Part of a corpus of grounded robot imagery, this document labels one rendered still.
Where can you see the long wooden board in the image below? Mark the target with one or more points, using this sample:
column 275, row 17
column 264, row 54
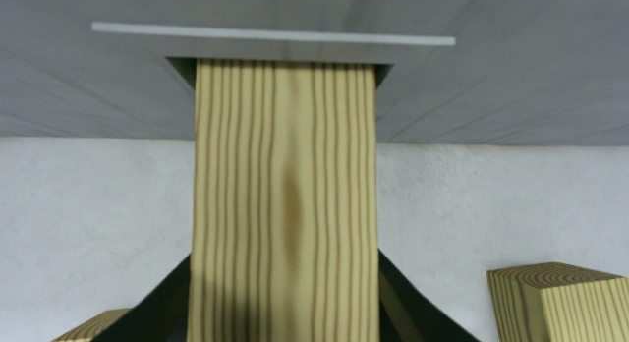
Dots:
column 284, row 230

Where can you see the grey panel wall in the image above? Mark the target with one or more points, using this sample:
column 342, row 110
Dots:
column 545, row 72

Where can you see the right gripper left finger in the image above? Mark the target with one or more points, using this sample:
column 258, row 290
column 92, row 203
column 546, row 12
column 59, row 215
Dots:
column 161, row 316

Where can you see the light wooden block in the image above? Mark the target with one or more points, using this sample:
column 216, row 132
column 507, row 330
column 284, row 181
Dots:
column 91, row 327

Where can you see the wooden beam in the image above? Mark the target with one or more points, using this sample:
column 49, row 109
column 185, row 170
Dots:
column 559, row 302

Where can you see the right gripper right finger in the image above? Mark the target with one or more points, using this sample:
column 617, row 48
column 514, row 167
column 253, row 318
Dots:
column 406, row 315

